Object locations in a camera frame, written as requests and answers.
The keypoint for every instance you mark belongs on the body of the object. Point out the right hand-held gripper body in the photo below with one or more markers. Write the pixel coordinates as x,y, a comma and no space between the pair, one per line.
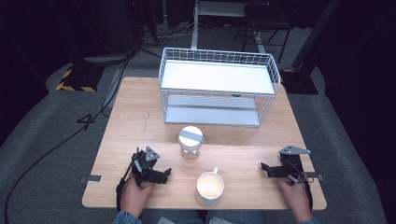
292,163

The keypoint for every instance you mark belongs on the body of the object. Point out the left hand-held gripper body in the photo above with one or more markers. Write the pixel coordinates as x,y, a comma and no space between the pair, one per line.
144,161

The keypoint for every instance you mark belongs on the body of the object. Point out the glass jar with white lid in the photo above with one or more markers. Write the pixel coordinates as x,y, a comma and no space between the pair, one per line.
190,140

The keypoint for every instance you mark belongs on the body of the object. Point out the white cup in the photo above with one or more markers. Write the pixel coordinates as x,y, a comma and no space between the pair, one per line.
209,187

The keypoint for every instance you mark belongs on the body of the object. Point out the person's left hand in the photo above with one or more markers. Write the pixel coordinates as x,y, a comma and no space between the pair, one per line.
134,196

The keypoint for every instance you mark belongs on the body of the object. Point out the person's right hand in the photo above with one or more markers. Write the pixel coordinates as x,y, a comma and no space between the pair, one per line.
294,197

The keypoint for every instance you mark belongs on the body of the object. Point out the grey tape piece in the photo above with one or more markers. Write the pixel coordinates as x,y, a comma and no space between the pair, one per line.
93,179
315,176

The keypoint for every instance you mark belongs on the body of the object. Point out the yellow black striped stand base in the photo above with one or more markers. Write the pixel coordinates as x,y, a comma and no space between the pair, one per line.
77,81

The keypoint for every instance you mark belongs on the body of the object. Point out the black slanted stand with base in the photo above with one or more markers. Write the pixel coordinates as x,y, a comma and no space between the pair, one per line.
306,53

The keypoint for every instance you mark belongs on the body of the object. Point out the grey flat base plate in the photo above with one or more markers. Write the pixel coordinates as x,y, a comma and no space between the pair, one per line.
107,59

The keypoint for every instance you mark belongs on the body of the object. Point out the black metal chair frame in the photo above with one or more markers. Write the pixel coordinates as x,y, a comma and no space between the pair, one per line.
264,21

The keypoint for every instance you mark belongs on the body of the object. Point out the white desk frame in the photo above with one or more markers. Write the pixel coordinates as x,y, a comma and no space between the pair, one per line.
218,8

